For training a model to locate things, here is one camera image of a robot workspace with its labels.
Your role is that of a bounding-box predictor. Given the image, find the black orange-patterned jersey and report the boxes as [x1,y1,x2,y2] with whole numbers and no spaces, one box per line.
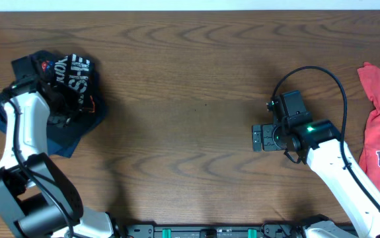
[31,50,96,124]

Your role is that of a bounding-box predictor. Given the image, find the navy blue folded shirt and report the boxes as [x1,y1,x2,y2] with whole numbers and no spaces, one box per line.
[47,99,107,158]

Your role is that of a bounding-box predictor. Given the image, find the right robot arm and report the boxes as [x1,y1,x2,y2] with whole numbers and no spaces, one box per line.
[252,120,380,237]

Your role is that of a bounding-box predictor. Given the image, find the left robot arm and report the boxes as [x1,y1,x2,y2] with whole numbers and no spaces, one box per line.
[0,81,116,237]

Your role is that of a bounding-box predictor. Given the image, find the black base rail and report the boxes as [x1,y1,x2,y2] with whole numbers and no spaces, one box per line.
[125,223,305,238]

